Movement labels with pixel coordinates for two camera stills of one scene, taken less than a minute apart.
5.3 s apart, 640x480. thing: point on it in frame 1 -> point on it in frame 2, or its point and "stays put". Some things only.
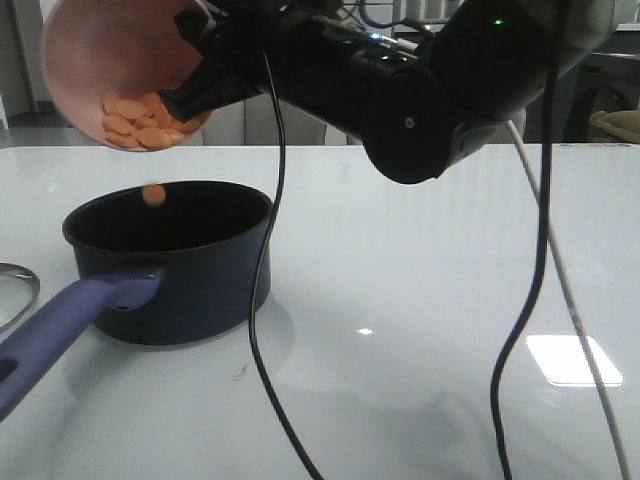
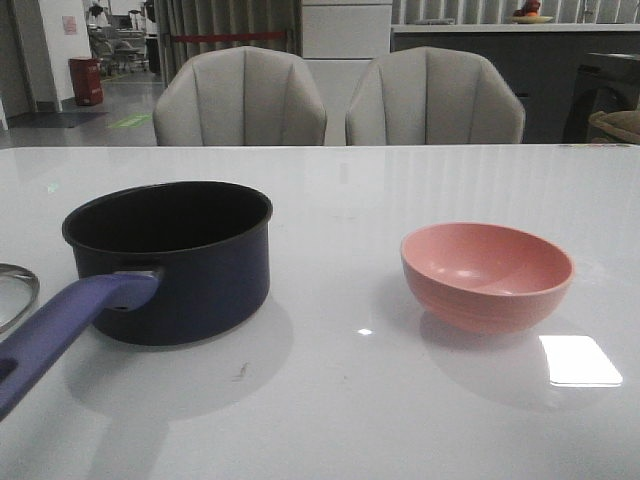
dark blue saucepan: x=153 y=264 stays put
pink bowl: x=94 y=49 -> x=483 y=278
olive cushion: x=625 y=123 stays put
